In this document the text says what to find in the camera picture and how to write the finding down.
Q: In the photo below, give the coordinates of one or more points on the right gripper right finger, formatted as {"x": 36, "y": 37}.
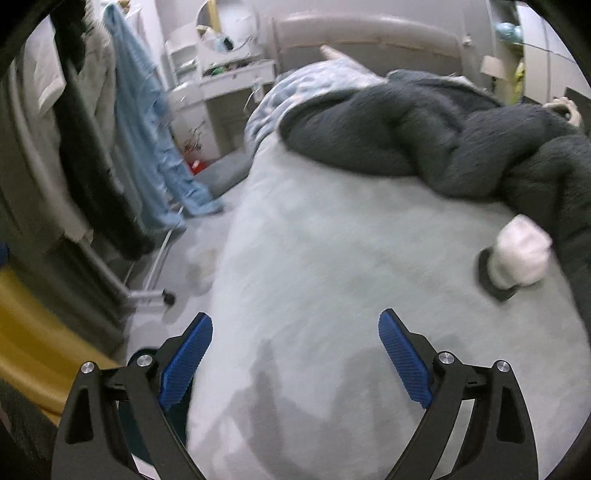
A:
{"x": 499, "y": 442}

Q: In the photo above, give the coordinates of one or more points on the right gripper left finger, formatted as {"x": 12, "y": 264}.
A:
{"x": 111, "y": 414}

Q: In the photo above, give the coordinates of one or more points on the person left hand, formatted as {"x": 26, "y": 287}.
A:
{"x": 567, "y": 109}

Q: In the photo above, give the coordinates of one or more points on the yellow curtain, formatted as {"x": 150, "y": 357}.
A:
{"x": 40, "y": 356}

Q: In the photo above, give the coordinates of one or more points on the white clothes rack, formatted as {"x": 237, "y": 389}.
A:
{"x": 134, "y": 283}

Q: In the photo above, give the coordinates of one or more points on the black curved strip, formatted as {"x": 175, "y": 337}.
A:
{"x": 485, "y": 281}

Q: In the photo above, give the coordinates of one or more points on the grey bed mattress sheet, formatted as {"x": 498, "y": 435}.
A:
{"x": 296, "y": 383}

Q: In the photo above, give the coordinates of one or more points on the white crumpled tissue ball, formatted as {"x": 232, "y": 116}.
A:
{"x": 520, "y": 255}

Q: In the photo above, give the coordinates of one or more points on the light blue hanging garment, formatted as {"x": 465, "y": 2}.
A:
{"x": 163, "y": 180}

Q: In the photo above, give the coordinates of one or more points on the grey floor cushion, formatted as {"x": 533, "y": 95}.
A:
{"x": 225, "y": 173}

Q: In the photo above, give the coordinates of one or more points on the black hanging garment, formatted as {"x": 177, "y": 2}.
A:
{"x": 83, "y": 154}

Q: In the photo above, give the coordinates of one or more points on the dark grey fleece blanket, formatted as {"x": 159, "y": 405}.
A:
{"x": 463, "y": 143}

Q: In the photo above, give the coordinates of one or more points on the white vanity desk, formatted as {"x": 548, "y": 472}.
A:
{"x": 208, "y": 86}

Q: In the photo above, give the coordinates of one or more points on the bedside lamp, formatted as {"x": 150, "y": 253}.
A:
{"x": 493, "y": 68}

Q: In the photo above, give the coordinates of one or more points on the white wardrobe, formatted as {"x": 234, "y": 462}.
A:
{"x": 550, "y": 70}

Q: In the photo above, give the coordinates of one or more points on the blue white patterned duvet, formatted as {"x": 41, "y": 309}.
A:
{"x": 301, "y": 85}

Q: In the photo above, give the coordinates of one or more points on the grey padded headboard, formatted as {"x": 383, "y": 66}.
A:
{"x": 381, "y": 43}

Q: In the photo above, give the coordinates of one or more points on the round wall mirror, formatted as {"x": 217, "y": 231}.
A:
{"x": 226, "y": 26}

